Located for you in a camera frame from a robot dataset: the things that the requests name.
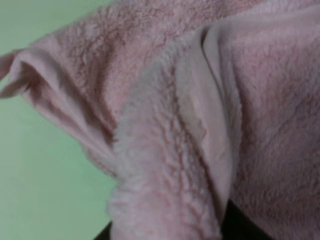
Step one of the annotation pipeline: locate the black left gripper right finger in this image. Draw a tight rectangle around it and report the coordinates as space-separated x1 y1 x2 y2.
217 200 273 240

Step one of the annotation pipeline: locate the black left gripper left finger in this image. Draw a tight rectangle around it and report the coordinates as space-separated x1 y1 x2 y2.
94 222 113 240

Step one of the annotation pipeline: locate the pink fluffy towel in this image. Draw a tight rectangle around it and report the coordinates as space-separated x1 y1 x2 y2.
0 0 320 240

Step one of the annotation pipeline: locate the green plastic tray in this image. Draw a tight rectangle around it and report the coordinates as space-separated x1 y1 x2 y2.
0 0 115 240

